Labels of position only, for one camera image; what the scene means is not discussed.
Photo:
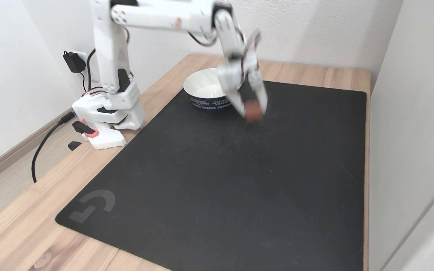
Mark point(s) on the black power adapter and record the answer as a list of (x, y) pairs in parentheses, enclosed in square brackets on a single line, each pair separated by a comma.
[(74, 62)]

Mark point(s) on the red toy cube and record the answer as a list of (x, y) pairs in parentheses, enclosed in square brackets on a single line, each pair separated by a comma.
[(254, 111)]

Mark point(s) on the black orange table clamp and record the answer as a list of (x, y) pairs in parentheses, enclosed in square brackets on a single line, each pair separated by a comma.
[(89, 131)]

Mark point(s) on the white bowl navy band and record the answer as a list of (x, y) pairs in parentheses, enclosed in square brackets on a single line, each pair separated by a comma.
[(202, 88)]

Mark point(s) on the black desk mat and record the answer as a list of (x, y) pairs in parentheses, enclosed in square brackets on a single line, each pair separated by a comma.
[(239, 188)]

